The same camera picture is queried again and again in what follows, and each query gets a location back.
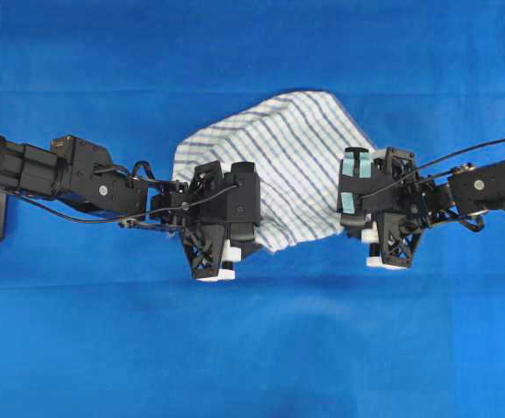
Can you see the white blue striped towel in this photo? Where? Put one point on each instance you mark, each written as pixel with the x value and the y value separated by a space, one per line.
pixel 296 141

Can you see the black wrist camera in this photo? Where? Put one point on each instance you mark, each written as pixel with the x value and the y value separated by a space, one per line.
pixel 242 203
pixel 358 173

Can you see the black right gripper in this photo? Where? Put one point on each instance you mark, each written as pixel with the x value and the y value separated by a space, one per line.
pixel 397 205

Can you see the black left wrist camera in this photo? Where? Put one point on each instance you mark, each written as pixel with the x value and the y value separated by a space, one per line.
pixel 242 203

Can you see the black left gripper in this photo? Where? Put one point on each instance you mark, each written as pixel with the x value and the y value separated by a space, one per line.
pixel 194 210

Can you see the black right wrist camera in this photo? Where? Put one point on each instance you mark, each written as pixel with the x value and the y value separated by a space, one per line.
pixel 358 173

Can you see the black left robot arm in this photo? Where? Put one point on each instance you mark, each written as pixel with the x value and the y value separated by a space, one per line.
pixel 83 176

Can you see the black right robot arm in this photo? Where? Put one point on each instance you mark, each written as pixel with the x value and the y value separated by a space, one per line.
pixel 473 192

